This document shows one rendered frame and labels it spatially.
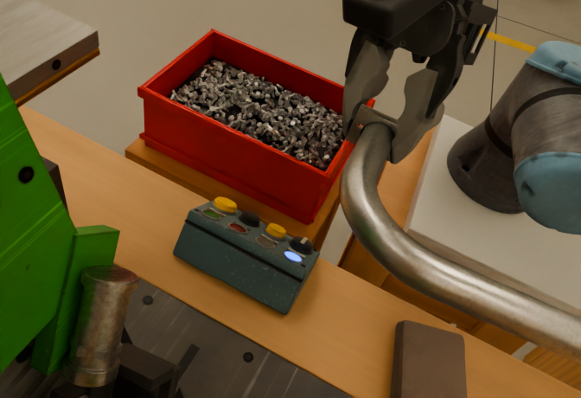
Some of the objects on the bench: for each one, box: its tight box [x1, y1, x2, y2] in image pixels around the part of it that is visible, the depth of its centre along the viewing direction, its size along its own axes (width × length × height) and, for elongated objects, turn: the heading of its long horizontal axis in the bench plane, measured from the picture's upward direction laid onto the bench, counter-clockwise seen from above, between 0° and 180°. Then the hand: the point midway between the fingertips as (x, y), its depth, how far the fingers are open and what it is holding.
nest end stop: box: [112, 343, 182, 398], centre depth 44 cm, size 4×7×6 cm, turn 55°
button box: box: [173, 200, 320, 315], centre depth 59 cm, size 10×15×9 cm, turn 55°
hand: (370, 138), depth 47 cm, fingers closed on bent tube, 5 cm apart
